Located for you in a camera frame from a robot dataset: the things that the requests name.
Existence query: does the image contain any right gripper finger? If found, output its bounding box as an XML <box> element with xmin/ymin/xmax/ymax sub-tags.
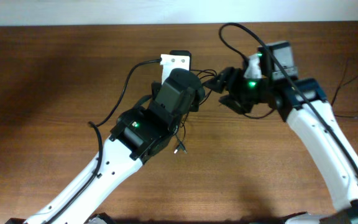
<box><xmin>219</xmin><ymin>95</ymin><xmax>254</xmax><ymax>114</ymax></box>
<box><xmin>203</xmin><ymin>67</ymin><xmax>234</xmax><ymax>93</ymax></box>

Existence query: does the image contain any thin black USB cable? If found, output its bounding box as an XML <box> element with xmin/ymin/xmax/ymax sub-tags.
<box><xmin>172</xmin><ymin>68</ymin><xmax>219</xmax><ymax>156</ymax></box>

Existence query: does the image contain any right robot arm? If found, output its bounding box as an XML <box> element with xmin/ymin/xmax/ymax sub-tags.
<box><xmin>204</xmin><ymin>41</ymin><xmax>358</xmax><ymax>223</ymax></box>

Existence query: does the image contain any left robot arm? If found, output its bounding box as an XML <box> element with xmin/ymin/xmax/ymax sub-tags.
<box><xmin>8</xmin><ymin>68</ymin><xmax>204</xmax><ymax>223</ymax></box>

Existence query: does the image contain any right camera cable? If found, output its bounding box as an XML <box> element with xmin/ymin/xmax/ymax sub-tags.
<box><xmin>218</xmin><ymin>22</ymin><xmax>358</xmax><ymax>224</ymax></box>

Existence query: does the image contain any camera cable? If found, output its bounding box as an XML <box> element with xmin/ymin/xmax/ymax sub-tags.
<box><xmin>42</xmin><ymin>58</ymin><xmax>163</xmax><ymax>224</ymax></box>
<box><xmin>218</xmin><ymin>22</ymin><xmax>358</xmax><ymax>224</ymax></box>

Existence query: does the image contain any left camera cable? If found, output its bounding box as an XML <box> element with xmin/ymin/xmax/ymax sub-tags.
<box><xmin>42</xmin><ymin>58</ymin><xmax>163</xmax><ymax>224</ymax></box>

